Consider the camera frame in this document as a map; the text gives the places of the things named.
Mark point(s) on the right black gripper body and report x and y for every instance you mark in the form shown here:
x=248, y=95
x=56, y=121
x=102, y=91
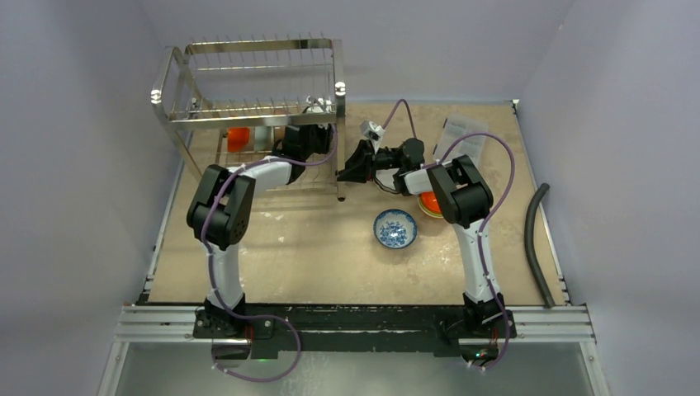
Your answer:
x=366, y=163

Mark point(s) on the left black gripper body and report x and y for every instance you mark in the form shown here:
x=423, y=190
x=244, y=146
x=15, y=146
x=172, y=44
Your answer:
x=319, y=141

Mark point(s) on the white fluted bowl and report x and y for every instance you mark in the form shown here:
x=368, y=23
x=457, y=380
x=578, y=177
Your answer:
x=391, y=181

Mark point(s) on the metal two-tier dish rack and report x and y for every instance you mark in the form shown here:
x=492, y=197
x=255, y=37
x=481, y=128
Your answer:
x=208, y=86

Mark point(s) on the red-orange bowl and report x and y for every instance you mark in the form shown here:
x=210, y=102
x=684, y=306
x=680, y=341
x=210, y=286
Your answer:
x=429, y=204
x=237, y=139

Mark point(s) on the white blue floral bowl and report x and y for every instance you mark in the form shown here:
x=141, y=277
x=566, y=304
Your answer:
x=395, y=229

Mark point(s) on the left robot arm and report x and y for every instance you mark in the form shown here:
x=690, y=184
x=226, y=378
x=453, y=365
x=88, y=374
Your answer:
x=220, y=211

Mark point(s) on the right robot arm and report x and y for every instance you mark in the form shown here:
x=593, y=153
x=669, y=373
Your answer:
x=465, y=201

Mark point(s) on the pale green bowl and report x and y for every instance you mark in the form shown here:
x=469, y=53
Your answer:
x=263, y=138

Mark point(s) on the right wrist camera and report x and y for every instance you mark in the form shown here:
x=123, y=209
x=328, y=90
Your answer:
x=373, y=132

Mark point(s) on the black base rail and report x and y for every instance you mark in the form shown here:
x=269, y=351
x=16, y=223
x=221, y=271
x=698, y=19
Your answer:
x=435, y=329

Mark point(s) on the aluminium frame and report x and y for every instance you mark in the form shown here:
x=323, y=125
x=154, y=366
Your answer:
x=162, y=323

